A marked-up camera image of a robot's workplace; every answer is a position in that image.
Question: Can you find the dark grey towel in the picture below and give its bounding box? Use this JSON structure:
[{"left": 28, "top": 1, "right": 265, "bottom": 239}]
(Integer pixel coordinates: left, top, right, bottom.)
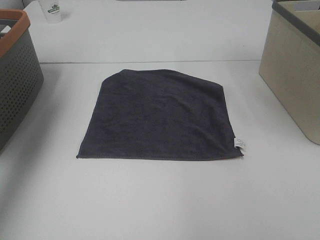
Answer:
[{"left": 77, "top": 69, "right": 243, "bottom": 161}]

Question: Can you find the beige bin grey rim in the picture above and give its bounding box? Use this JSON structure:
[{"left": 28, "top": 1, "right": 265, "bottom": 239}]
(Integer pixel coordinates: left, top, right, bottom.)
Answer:
[{"left": 259, "top": 0, "right": 320, "bottom": 144}]

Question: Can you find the white paper cup green logo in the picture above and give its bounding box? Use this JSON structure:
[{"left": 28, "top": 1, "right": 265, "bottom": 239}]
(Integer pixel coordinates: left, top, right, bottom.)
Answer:
[{"left": 38, "top": 0, "right": 62, "bottom": 24}]

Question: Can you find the grey perforated basket orange rim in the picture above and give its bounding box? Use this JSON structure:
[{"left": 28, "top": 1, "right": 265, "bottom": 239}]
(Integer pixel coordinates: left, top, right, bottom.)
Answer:
[{"left": 0, "top": 9, "right": 44, "bottom": 148}]

